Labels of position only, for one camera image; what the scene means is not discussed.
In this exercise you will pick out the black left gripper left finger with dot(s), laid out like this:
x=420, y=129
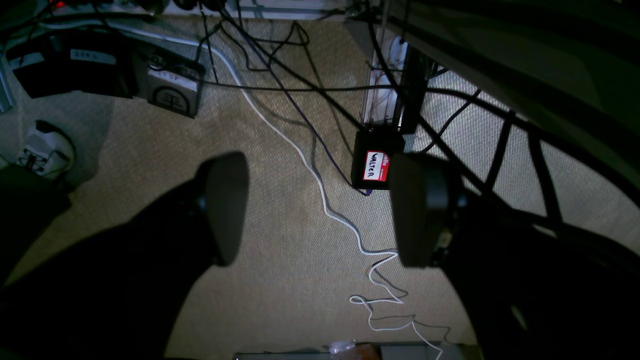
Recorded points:
x=116, y=294

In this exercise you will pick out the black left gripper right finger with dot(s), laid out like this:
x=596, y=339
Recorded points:
x=534, y=288

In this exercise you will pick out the white bag on floor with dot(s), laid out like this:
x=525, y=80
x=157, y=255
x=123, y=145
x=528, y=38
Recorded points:
x=47, y=152

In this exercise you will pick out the black box with red label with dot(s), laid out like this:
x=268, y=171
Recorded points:
x=372, y=155

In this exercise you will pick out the black power adapter box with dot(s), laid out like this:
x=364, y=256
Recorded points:
x=72, y=60

